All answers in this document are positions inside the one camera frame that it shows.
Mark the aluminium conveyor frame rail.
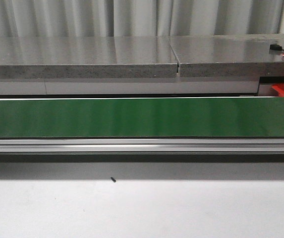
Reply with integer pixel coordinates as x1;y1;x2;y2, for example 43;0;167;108
0;138;284;154

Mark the black sensor module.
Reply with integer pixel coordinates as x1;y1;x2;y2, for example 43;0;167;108
270;44;283;51

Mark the grey stone countertop right slab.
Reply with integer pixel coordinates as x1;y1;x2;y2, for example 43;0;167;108
169;34;284;77

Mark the grey stone countertop slab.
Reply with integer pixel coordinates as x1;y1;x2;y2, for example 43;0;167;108
0;37;178;79
169;34;284;77

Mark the green conveyor belt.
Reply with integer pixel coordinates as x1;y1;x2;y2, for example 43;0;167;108
0;97;284;138

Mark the grey stone countertop left slab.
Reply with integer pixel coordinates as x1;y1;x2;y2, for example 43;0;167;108
0;37;178;79

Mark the white cabinet front panel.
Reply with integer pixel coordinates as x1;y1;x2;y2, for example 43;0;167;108
0;76;260;95

